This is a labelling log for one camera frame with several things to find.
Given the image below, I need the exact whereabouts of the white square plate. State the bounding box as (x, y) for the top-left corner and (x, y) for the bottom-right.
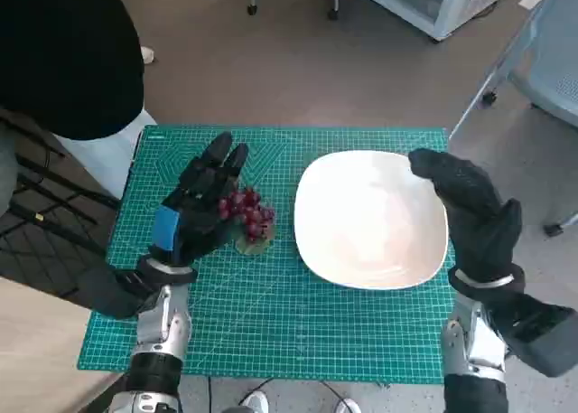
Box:
(293, 150), (450, 290)

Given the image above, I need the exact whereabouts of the office chair wheeled base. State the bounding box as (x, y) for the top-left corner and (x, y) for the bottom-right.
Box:
(246, 0), (358, 22)

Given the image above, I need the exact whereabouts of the pale blue mesh chair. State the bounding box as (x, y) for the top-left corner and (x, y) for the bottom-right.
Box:
(449, 0), (578, 239)

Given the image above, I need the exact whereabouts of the left black wrist camera box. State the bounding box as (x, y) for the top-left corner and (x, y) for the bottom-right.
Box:
(74, 266), (153, 322)

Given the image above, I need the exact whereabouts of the light wooden side table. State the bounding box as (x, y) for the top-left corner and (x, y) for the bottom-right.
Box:
(0, 277), (126, 413)

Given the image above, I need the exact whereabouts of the white mesh cabinet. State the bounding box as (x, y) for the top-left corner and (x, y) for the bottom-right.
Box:
(356, 0), (529, 44)

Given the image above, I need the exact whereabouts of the black metal folding frame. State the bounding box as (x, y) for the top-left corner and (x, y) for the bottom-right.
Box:
(0, 109), (123, 310)

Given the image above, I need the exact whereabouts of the right black wrist camera box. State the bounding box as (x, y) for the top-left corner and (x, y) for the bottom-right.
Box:
(489, 290), (578, 379)

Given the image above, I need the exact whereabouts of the red toy grape bunch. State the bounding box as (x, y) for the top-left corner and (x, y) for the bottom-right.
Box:
(218, 185), (277, 256)

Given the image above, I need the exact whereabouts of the right black gloved robot hand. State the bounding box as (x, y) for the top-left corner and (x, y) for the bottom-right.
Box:
(407, 148), (525, 282)

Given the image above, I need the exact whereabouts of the green cutting mat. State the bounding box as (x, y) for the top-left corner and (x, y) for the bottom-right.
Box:
(75, 124), (457, 386)

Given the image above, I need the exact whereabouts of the person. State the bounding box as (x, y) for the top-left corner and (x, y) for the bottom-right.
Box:
(0, 0), (158, 218)

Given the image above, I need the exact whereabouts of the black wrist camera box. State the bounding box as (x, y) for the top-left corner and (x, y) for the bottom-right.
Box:
(74, 266), (153, 322)
(489, 290), (578, 379)

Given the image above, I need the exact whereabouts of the left bare black robot hand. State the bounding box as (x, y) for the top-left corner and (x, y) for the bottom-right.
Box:
(146, 131), (250, 266)

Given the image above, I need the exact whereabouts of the black floor cable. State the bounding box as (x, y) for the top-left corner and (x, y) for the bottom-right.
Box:
(234, 377), (276, 408)
(315, 380), (347, 406)

